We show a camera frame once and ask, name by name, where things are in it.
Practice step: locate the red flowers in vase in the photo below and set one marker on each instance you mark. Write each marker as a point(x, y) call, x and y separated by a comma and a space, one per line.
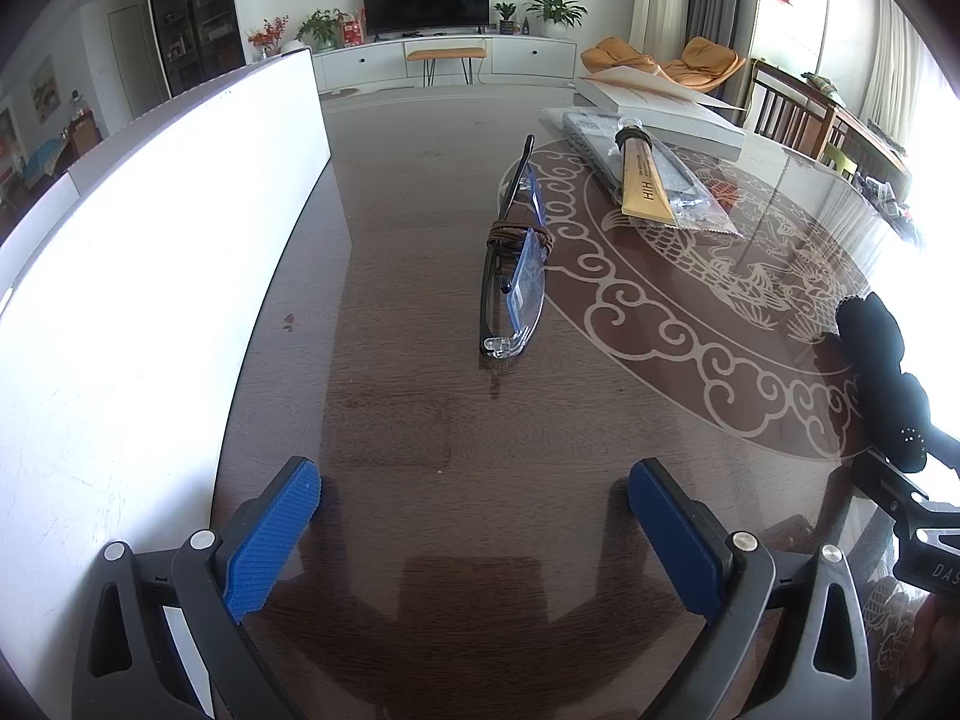
point(268, 39)

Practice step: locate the dark glass display cabinet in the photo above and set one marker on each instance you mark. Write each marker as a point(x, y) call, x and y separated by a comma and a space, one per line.
point(197, 40)

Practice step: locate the wooden dining chair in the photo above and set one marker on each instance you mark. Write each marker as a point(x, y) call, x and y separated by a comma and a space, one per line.
point(788, 111)

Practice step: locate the white flat box with orange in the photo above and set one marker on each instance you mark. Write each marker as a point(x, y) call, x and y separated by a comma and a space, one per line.
point(677, 115)

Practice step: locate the orange rocking chair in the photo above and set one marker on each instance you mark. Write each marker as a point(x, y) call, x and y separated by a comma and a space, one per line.
point(703, 65)

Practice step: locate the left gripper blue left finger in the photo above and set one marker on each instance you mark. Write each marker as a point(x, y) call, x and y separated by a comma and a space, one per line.
point(256, 542)

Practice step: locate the white tv cabinet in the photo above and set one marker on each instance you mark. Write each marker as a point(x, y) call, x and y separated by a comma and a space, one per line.
point(511, 60)

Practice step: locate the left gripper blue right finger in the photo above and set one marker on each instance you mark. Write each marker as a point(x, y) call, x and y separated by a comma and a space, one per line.
point(685, 535)

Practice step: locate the green potted plant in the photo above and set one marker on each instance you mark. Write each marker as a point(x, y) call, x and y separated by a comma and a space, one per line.
point(323, 29)
point(557, 17)

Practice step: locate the white storage box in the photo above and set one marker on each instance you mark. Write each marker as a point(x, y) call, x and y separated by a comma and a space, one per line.
point(129, 296)

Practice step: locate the wooden bench stool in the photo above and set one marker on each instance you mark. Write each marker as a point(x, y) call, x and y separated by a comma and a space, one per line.
point(429, 59)

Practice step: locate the green potted plant right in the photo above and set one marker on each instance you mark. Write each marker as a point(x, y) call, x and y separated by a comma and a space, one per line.
point(557, 17)

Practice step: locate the black television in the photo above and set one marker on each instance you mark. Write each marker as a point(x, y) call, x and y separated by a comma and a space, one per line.
point(388, 16)

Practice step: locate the clear safety glasses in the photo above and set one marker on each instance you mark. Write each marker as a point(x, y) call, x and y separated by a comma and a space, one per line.
point(514, 282)

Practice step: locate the gold tube in plastic bag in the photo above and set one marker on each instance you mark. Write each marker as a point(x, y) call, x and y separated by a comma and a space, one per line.
point(650, 182)

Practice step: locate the green potted plant left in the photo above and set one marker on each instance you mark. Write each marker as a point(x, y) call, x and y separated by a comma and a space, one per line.
point(323, 29)

